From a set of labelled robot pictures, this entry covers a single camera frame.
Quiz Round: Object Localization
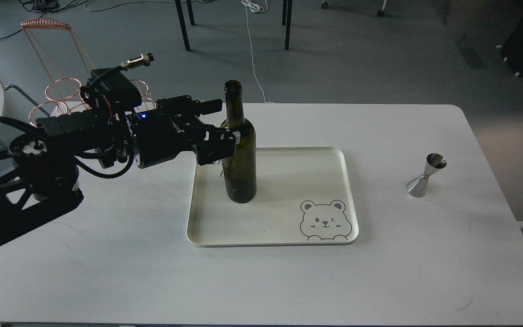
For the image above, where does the black table leg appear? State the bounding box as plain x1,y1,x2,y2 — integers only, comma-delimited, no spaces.
281,0,293,50
174,0,196,52

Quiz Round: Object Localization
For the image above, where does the cream bear serving tray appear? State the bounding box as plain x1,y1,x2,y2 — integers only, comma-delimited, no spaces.
187,147,359,247

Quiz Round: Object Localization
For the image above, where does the dark green wine bottle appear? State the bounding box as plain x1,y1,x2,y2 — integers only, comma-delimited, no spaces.
220,80,256,203

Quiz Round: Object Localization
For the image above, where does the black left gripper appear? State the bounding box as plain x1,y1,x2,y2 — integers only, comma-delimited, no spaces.
132,95,242,169

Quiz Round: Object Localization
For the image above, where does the white floor cable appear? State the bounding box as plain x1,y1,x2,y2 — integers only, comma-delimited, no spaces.
241,0,275,104

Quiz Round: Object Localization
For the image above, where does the black table leg left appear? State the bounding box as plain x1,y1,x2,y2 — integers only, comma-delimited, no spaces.
174,0,196,52

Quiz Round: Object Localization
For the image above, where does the black table leg right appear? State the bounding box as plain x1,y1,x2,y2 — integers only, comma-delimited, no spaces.
281,0,293,50

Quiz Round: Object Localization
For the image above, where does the copper wire bottle rack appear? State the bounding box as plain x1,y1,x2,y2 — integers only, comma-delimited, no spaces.
21,17,154,124

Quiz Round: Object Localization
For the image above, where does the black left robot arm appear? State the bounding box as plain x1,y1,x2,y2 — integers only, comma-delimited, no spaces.
0,53,251,246

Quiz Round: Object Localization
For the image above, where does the steel double jigger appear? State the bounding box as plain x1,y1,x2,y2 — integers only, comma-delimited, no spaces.
405,153,447,198

